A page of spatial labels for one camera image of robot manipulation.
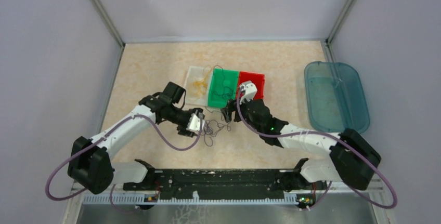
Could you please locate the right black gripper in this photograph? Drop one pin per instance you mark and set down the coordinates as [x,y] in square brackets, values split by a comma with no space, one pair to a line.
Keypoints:
[231,106]

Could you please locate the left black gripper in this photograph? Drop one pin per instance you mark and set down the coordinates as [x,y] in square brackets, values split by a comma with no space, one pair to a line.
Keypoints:
[183,131]

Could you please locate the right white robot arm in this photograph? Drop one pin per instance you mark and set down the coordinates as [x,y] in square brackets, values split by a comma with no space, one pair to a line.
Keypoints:
[345,156]

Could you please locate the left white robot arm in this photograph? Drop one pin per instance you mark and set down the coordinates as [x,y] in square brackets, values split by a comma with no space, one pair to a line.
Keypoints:
[91,164]

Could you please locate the green plastic bin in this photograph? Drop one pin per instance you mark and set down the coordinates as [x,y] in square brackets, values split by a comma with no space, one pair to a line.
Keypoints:
[223,87]

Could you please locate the white plastic bin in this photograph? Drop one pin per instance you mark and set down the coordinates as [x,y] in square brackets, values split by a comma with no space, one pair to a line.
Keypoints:
[197,85]

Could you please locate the red plastic bin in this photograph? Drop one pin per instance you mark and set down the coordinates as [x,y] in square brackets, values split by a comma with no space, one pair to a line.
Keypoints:
[256,78]

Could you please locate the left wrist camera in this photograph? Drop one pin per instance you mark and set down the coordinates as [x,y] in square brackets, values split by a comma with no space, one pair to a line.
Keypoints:
[196,123]

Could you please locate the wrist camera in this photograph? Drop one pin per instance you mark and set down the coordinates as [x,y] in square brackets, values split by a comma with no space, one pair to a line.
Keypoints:
[196,123]
[247,92]

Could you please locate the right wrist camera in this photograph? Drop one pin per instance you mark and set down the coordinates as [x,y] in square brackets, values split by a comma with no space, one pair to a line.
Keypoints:
[247,92]

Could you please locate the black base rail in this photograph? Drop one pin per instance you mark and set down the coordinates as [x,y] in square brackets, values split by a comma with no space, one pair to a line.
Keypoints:
[223,184]

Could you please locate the white cable duct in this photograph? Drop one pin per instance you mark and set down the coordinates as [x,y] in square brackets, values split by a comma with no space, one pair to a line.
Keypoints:
[145,199]

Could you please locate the aluminium frame post right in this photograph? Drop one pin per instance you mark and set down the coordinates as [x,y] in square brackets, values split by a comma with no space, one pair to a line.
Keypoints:
[340,21]

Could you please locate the aluminium frame post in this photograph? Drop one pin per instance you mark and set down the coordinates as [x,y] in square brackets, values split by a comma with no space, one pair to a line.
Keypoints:
[100,9]
[340,21]

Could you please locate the aluminium frame post left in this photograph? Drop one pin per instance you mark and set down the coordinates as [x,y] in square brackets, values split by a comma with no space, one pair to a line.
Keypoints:
[100,9]

